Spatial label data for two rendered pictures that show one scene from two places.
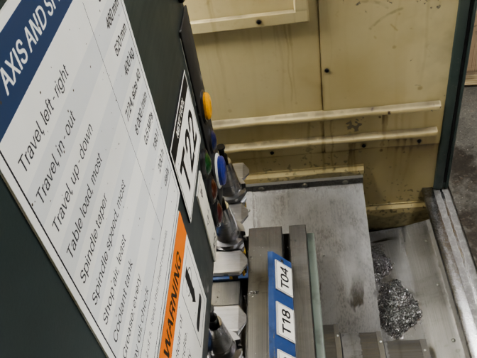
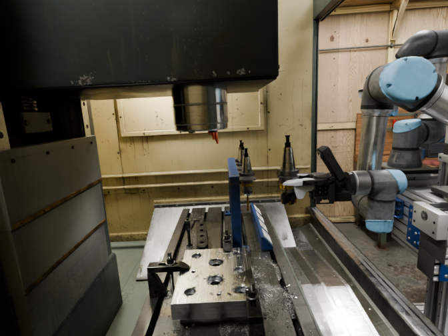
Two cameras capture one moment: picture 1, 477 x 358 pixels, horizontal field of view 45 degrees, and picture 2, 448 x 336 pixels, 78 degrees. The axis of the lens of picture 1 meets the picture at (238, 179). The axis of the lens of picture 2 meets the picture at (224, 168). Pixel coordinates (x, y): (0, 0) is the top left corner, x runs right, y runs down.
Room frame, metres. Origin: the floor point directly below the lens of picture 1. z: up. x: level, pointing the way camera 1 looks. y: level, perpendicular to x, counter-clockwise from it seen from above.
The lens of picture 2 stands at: (-0.65, 0.33, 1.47)
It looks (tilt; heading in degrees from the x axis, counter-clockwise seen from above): 11 degrees down; 351
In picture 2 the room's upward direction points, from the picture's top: 3 degrees counter-clockwise
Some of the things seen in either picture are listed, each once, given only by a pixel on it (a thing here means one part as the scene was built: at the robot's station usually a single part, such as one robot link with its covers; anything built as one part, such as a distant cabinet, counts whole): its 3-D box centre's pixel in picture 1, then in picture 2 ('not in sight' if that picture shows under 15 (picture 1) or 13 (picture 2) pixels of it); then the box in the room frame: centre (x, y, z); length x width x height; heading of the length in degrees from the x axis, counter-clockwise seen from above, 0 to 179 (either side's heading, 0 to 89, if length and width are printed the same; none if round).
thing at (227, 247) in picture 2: not in sight; (227, 247); (0.30, 0.19, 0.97); 0.13 x 0.03 x 0.15; 171
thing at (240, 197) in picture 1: (230, 192); not in sight; (0.77, 0.02, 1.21); 0.06 x 0.06 x 0.03
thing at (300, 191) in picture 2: not in sight; (299, 189); (0.08, 0.00, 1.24); 0.09 x 0.03 x 0.06; 94
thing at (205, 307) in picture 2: not in sight; (215, 277); (0.13, 0.26, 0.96); 0.29 x 0.23 x 0.05; 171
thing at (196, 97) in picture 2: not in sight; (200, 109); (0.17, 0.27, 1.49); 0.16 x 0.16 x 0.12
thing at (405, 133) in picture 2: not in sight; (407, 133); (0.58, -0.79, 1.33); 0.13 x 0.12 x 0.14; 91
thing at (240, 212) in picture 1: (228, 214); not in sight; (0.72, 0.03, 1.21); 0.07 x 0.05 x 0.01; 81
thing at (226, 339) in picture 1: (216, 335); (246, 164); (0.44, 0.07, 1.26); 0.04 x 0.04 x 0.07
